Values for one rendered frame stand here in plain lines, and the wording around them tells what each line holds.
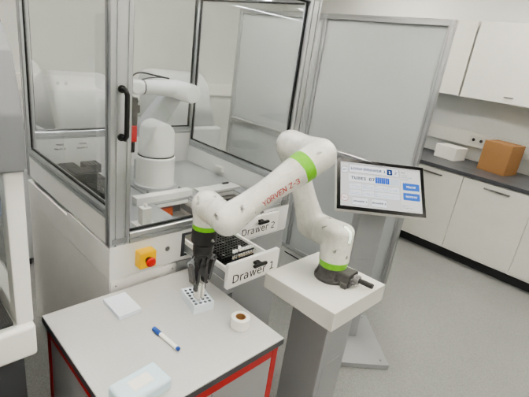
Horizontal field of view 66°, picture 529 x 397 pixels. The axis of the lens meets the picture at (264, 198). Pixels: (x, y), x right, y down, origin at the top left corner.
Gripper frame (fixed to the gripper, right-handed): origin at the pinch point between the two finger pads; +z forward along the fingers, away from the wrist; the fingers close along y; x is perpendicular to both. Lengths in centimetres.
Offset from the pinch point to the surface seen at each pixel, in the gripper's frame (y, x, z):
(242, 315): -7.7, 16.9, 4.4
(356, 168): -117, -12, -32
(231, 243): -28.2, -14.6, -6.1
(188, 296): 1.7, -3.9, 4.4
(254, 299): -64, -27, 45
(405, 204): -130, 16, -18
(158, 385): 34.0, 27.2, 3.9
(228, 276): -11.1, 3.5, -4.2
